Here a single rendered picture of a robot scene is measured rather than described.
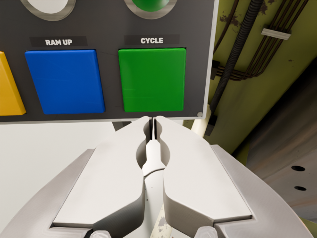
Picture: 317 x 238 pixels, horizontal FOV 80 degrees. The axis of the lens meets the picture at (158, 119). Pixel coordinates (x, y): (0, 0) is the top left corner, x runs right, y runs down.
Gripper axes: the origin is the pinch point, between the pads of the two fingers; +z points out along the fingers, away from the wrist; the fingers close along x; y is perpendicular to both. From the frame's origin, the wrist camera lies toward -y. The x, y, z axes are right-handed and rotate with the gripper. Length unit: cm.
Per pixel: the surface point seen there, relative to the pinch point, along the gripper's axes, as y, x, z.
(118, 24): -5.6, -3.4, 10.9
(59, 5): -7.3, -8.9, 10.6
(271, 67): 5.1, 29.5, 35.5
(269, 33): -3.0, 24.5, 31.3
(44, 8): -7.1, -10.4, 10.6
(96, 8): -7.0, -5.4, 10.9
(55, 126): 60, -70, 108
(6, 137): 64, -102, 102
